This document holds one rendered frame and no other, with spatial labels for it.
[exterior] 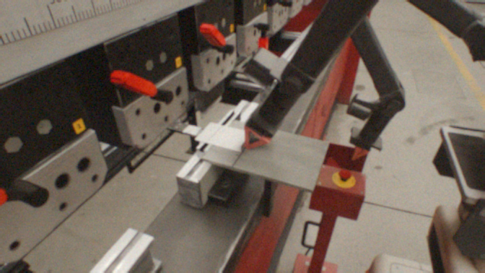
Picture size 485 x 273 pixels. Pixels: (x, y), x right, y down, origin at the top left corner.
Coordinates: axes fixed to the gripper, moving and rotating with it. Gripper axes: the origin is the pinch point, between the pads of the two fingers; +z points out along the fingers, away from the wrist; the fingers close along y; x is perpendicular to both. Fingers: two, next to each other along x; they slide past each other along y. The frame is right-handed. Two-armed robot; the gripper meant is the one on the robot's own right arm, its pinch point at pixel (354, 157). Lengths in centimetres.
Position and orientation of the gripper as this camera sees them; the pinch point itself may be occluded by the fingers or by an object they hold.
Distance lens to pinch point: 107.9
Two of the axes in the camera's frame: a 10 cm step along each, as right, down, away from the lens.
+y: -9.2, -3.9, 1.0
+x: -3.2, 5.6, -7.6
